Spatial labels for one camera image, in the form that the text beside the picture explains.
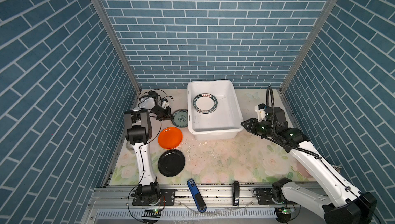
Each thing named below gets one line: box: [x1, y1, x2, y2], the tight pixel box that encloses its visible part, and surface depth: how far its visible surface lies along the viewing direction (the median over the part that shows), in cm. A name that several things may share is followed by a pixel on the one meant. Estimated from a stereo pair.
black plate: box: [157, 148, 186, 178], surface depth 86 cm
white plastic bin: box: [187, 79, 244, 141], surface depth 107 cm
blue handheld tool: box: [186, 178, 207, 214], surface depth 75 cm
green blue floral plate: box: [171, 108, 189, 128], surface depth 105 cm
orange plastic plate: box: [157, 126, 184, 150], surface depth 97 cm
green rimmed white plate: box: [192, 92, 219, 115], surface depth 111 cm
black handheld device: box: [232, 180, 240, 207], surface depth 74 cm
